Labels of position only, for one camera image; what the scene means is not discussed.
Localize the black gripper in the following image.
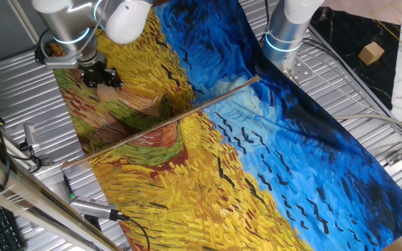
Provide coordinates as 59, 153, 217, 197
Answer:
80, 59, 124, 89

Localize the brown cardboard board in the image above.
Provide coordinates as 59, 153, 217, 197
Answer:
61, 74, 261, 171

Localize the metal clamp tool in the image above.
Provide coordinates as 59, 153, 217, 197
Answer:
22, 123, 40, 151

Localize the thin aluminium pole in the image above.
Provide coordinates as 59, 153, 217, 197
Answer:
6, 0, 48, 56

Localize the thin dark pen-like tool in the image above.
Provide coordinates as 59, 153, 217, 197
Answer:
62, 173, 77, 202

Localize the Van Gogh painting print cloth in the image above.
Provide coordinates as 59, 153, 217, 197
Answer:
49, 0, 402, 251

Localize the marble pattern mat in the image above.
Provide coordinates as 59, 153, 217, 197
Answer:
308, 0, 402, 121

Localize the tan wooden cube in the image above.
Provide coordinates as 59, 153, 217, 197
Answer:
357, 41, 386, 66

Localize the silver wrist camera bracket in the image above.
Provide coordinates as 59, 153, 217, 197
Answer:
43, 54, 80, 70

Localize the black small camera cable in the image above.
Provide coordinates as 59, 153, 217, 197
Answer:
8, 139, 45, 174

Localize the aluminium frame beam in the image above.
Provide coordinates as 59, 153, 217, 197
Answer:
0, 144, 122, 251

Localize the black ribbed camera cable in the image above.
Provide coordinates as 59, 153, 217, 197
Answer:
117, 212, 151, 251

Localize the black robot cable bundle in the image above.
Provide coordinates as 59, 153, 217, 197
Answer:
262, 0, 274, 45

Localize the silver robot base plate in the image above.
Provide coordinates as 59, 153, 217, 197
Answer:
281, 57, 314, 87

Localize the thick grey cable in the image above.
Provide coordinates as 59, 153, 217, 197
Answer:
330, 113, 402, 141

